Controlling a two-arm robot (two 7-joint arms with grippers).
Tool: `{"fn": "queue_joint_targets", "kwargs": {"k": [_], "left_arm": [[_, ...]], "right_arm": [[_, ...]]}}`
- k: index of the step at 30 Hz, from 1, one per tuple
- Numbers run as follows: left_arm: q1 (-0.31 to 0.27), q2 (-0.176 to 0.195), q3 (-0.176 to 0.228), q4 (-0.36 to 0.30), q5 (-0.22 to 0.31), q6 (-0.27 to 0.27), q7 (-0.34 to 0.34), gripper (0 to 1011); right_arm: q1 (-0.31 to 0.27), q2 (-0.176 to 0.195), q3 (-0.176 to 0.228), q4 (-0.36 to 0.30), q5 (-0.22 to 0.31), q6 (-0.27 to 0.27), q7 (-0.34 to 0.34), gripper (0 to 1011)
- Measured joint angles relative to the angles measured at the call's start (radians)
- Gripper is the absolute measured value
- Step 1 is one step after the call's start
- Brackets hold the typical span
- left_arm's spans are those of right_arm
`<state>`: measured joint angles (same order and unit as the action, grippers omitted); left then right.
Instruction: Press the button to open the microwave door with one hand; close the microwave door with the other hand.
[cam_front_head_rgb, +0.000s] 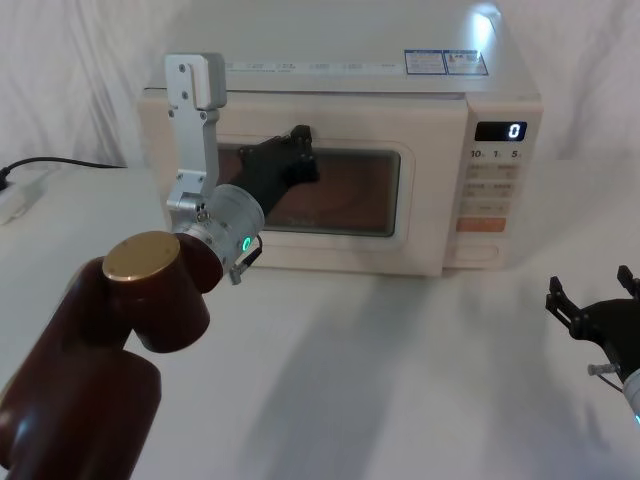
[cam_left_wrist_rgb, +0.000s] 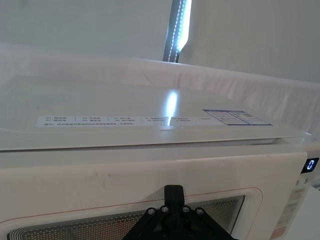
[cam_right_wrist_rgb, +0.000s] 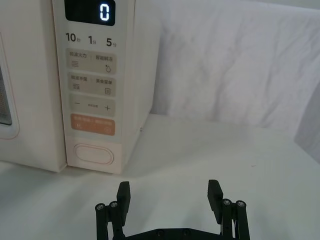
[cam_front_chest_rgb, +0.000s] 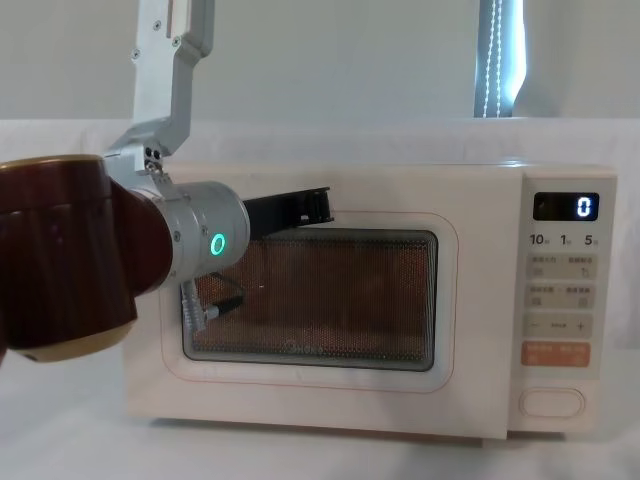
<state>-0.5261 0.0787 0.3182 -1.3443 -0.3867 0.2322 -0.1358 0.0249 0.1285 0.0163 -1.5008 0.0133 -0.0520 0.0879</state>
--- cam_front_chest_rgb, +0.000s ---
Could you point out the white curtain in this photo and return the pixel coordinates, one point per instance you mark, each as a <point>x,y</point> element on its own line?
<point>325,55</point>

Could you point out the cream microwave oven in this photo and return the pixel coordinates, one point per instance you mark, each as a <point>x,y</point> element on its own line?
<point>475,250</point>

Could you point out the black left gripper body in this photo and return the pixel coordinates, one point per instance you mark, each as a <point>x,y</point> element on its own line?
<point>285,210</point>

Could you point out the cream microwave door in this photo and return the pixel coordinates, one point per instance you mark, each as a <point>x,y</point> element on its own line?
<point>480,300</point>

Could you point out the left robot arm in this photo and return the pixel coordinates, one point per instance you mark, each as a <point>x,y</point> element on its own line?
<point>60,240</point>

